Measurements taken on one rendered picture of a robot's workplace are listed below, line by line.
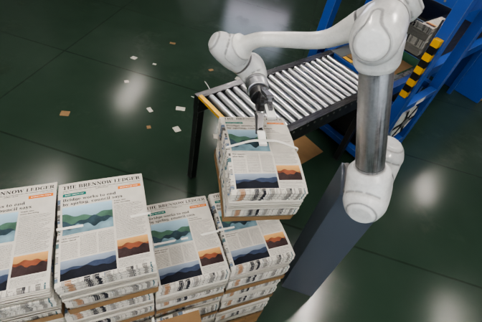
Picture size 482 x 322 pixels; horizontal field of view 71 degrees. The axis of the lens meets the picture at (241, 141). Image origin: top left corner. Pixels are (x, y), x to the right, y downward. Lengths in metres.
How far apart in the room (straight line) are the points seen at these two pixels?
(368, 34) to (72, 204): 1.05
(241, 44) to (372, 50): 0.52
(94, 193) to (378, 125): 0.98
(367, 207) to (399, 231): 1.71
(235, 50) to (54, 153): 1.98
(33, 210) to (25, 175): 1.56
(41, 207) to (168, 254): 0.48
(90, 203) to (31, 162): 1.68
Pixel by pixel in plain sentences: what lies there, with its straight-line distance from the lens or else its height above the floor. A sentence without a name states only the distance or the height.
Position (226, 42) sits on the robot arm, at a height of 1.48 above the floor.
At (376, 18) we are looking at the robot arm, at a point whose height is 1.78.
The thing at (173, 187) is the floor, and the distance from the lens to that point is 2.62.
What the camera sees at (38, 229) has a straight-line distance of 1.26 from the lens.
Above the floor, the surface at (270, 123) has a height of 1.18.
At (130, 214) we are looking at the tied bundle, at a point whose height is 1.06.
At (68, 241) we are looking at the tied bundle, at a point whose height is 1.06.
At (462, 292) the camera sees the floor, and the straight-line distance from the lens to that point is 2.99.
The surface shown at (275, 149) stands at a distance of 1.32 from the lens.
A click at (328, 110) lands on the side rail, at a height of 0.80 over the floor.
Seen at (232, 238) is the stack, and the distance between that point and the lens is 1.47.
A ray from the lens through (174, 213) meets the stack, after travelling 1.51.
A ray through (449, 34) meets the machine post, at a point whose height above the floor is 1.32.
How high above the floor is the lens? 2.10
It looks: 44 degrees down
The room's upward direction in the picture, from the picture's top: 14 degrees clockwise
